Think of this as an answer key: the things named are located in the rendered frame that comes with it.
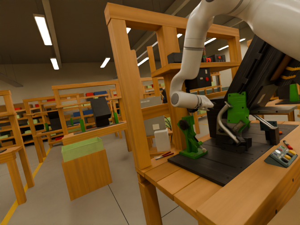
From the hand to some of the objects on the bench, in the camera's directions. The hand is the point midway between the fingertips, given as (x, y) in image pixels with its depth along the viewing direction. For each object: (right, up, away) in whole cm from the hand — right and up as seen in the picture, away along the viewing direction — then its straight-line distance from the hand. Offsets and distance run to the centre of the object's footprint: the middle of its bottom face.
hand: (212, 104), depth 90 cm
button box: (+29, -34, -16) cm, 47 cm away
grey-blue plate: (+45, -25, +9) cm, 52 cm away
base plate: (+29, -29, +19) cm, 45 cm away
